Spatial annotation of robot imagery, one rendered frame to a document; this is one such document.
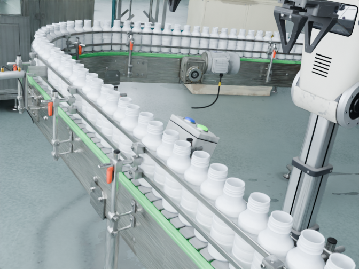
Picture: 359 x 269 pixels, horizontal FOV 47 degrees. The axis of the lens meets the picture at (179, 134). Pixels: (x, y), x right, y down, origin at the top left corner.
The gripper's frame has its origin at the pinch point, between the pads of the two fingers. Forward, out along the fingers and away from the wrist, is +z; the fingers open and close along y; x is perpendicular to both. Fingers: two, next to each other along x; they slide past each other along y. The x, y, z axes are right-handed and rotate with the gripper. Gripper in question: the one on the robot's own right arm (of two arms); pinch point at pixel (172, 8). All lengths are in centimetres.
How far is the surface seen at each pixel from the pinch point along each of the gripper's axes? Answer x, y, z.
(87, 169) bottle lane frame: -7, 19, 51
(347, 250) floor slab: -6, -152, 138
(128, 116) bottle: 10.0, 16.1, 26.1
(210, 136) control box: 21.1, -3.0, 29.7
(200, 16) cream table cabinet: -298, -234, 46
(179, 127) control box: 12.8, 1.4, 29.9
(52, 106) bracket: -24.0, 25.0, 35.2
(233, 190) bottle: 52, 16, 25
